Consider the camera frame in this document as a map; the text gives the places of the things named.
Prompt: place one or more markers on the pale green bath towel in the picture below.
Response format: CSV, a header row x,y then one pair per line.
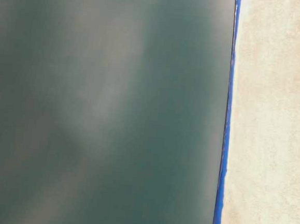
x,y
262,183

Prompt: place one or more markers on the blue table cloth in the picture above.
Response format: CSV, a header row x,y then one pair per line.
x,y
219,203

